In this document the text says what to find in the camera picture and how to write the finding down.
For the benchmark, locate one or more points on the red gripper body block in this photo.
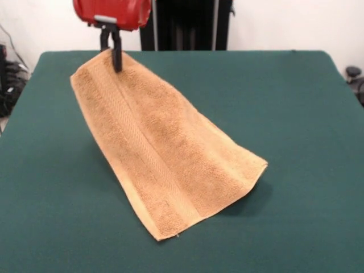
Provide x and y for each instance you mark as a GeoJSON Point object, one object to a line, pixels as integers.
{"type": "Point", "coordinates": [113, 11]}

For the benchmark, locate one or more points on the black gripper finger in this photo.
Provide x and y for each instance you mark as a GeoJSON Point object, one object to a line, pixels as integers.
{"type": "Point", "coordinates": [104, 39]}
{"type": "Point", "coordinates": [116, 54]}

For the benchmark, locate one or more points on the tan terry towel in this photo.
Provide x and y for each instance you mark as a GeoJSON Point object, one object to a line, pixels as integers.
{"type": "Point", "coordinates": [165, 148]}

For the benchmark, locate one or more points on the grey black tripod base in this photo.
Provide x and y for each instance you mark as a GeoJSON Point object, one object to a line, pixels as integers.
{"type": "Point", "coordinates": [353, 71]}
{"type": "Point", "coordinates": [11, 85]}

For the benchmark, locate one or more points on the dark green table cloth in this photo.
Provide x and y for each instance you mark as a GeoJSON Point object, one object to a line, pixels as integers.
{"type": "Point", "coordinates": [284, 99]}

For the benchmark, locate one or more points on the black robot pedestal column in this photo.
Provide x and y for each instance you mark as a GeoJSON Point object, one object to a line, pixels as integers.
{"type": "Point", "coordinates": [185, 25]}

